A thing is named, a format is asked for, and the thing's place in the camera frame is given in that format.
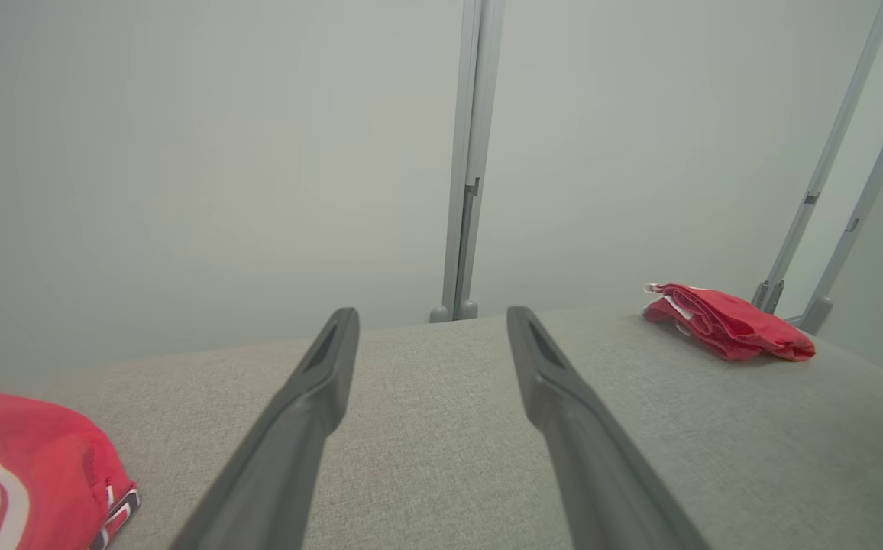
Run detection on red shorts with white trim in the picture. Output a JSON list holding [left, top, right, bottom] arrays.
[[642, 283, 817, 362]]

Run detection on thin grey slanted strut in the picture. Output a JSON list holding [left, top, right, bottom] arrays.
[[751, 0, 883, 314]]

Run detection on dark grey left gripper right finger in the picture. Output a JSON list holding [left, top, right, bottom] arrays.
[[506, 306, 710, 550]]

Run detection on grey partition post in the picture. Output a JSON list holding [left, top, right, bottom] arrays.
[[441, 0, 505, 322]]

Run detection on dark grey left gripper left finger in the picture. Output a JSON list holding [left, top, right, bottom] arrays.
[[170, 307, 361, 550]]

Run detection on red Bulls basketball jersey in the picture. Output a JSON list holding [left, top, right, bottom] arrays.
[[0, 393, 141, 550]]

